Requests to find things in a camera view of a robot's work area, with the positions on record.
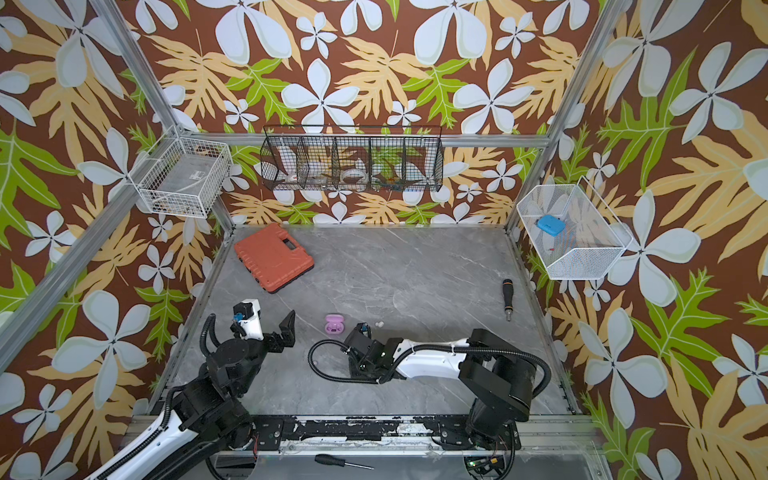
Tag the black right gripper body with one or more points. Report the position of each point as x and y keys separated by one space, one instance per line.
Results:
x=355 y=352

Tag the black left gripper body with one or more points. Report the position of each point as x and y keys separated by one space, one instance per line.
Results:
x=272 y=344

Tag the purple earbud charging case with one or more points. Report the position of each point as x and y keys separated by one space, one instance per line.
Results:
x=334 y=324

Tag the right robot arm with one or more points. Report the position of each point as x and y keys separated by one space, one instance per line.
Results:
x=503 y=379

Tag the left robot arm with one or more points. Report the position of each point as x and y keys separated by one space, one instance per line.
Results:
x=205 y=415

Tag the red plastic tool case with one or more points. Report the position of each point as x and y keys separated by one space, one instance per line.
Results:
x=273 y=257

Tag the blue small box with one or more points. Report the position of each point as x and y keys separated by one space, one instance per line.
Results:
x=551 y=225

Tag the white mesh basket right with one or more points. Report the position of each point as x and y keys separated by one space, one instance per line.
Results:
x=594 y=238

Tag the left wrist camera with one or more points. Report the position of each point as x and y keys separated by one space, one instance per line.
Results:
x=246 y=320

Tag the black screwdriver on front rail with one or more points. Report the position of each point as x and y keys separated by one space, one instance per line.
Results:
x=330 y=460

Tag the black handled screwdriver on table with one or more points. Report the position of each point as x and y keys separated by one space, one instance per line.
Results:
x=508 y=296

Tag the black wire basket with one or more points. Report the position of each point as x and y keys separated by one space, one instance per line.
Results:
x=352 y=157

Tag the white wire basket left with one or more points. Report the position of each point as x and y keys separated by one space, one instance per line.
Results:
x=181 y=175

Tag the aluminium frame post left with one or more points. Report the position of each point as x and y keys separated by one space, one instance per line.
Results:
x=140 y=68

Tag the aluminium frame post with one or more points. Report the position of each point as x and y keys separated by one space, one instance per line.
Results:
x=587 y=65
x=140 y=68

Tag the aluminium frame post right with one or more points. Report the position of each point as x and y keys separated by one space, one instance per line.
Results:
x=587 y=65

